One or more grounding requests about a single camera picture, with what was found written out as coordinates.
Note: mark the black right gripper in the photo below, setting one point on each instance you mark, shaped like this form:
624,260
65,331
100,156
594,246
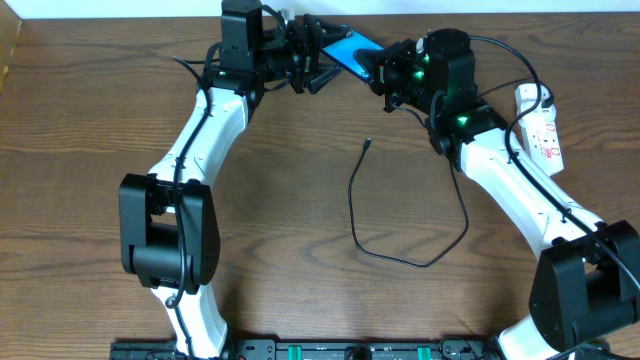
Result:
388,72

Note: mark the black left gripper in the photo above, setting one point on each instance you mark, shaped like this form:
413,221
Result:
302,55

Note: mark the blue Galaxy smartphone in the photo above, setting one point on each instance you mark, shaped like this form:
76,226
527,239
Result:
342,52

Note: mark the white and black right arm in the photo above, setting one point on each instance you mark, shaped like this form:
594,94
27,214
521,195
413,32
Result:
586,283

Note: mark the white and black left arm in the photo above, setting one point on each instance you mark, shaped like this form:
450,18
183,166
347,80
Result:
169,233

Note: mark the white power strip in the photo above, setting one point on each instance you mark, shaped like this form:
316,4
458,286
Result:
541,141

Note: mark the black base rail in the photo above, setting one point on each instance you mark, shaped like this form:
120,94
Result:
268,349

